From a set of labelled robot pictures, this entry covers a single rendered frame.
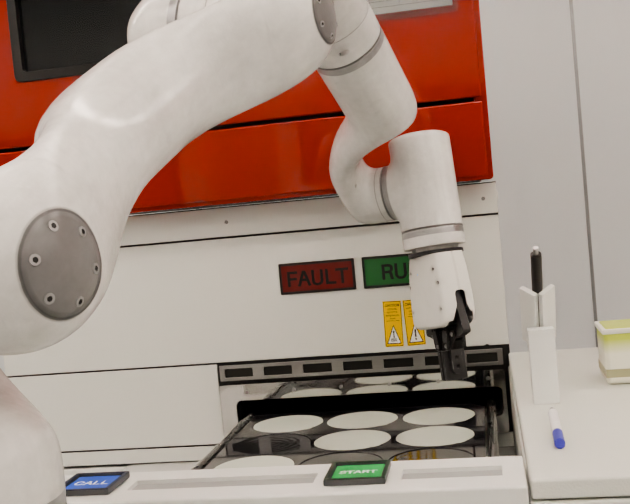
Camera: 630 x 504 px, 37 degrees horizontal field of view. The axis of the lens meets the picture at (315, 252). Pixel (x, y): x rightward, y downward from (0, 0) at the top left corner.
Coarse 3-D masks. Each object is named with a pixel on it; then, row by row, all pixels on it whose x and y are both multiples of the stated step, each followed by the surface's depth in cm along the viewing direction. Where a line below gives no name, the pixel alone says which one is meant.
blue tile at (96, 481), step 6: (78, 480) 92; (84, 480) 92; (90, 480) 92; (96, 480) 92; (102, 480) 91; (108, 480) 91; (72, 486) 90; (78, 486) 90; (84, 486) 90; (90, 486) 90; (96, 486) 90; (102, 486) 89
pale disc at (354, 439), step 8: (344, 432) 128; (352, 432) 127; (360, 432) 127; (368, 432) 126; (376, 432) 126; (384, 432) 126; (320, 440) 125; (328, 440) 124; (336, 440) 124; (344, 440) 123; (352, 440) 123; (360, 440) 123; (368, 440) 122; (376, 440) 122; (384, 440) 122; (328, 448) 120; (336, 448) 120; (344, 448) 119; (352, 448) 119; (360, 448) 119
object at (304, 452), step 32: (256, 416) 142; (320, 416) 138; (480, 416) 129; (224, 448) 125; (256, 448) 124; (288, 448) 122; (320, 448) 120; (384, 448) 118; (416, 448) 116; (448, 448) 115; (480, 448) 113
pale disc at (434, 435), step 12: (408, 432) 124; (420, 432) 124; (432, 432) 123; (444, 432) 123; (456, 432) 122; (468, 432) 122; (408, 444) 118; (420, 444) 118; (432, 444) 117; (444, 444) 117
